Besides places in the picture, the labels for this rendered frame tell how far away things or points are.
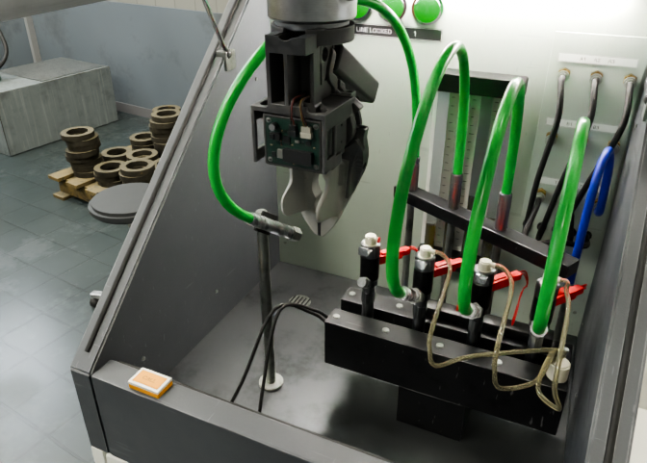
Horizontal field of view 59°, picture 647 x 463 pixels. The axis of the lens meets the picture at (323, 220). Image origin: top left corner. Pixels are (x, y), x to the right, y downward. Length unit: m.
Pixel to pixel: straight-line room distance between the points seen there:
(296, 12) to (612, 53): 0.59
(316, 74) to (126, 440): 0.63
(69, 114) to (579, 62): 4.23
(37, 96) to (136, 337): 3.83
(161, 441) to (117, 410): 0.08
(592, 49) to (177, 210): 0.67
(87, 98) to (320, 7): 4.47
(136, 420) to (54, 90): 4.00
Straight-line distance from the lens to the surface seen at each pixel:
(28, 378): 2.45
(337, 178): 0.55
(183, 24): 4.55
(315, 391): 0.97
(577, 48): 0.96
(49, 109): 4.73
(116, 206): 2.27
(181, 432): 0.83
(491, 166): 0.62
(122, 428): 0.92
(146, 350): 0.97
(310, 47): 0.47
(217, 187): 0.72
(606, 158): 0.89
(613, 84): 0.97
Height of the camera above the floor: 1.51
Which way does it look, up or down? 28 degrees down
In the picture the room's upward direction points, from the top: straight up
